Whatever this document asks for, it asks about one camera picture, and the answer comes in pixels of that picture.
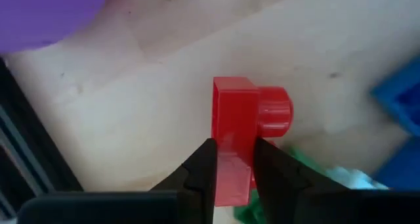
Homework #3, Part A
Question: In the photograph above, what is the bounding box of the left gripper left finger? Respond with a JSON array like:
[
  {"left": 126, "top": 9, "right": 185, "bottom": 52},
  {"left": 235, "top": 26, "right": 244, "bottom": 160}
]
[{"left": 150, "top": 137, "right": 218, "bottom": 224}]

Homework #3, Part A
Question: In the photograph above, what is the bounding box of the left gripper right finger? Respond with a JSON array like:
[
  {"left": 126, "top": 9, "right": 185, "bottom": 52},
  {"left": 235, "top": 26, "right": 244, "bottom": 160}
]
[{"left": 254, "top": 137, "right": 345, "bottom": 224}]

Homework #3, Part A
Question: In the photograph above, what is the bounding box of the red toy brick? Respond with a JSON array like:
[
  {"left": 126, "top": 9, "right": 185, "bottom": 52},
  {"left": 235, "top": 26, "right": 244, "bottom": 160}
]
[{"left": 211, "top": 76, "right": 295, "bottom": 208}]

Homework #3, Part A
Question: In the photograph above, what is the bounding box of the large blue toy brick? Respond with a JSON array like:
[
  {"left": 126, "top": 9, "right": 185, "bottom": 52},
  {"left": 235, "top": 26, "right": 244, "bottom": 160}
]
[{"left": 373, "top": 137, "right": 420, "bottom": 190}]

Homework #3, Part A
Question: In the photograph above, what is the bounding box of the light cyan toy brick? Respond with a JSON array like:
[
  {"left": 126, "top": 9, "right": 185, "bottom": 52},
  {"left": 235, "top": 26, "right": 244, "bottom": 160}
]
[{"left": 324, "top": 166, "right": 390, "bottom": 190}]

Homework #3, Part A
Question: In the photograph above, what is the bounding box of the purple pumpkin-face bucket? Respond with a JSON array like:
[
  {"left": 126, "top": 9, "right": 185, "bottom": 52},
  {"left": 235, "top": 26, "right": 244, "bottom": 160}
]
[{"left": 0, "top": 0, "right": 113, "bottom": 55}]

